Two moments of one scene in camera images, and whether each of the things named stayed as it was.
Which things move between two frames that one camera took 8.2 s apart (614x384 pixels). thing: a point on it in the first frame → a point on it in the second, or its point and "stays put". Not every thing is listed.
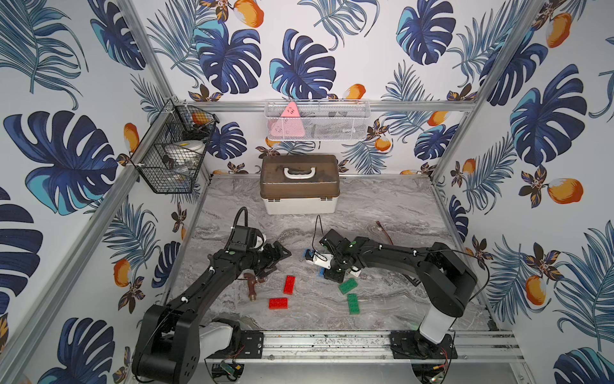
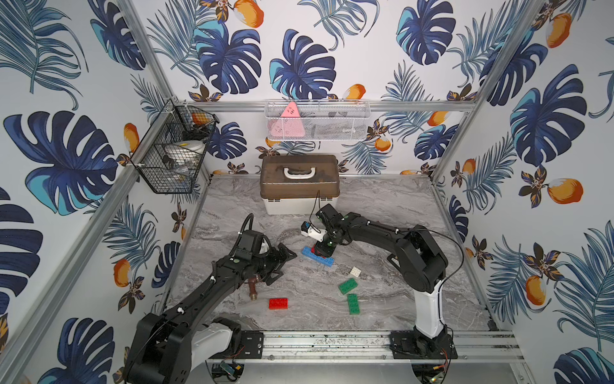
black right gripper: x=335 y=277 → x=322 y=250
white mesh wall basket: x=320 y=120 stays put
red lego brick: x=278 y=303 stays put
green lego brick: x=348 y=286 stays put
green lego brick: x=353 y=304 stays put
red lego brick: x=289 y=286 → x=313 y=250
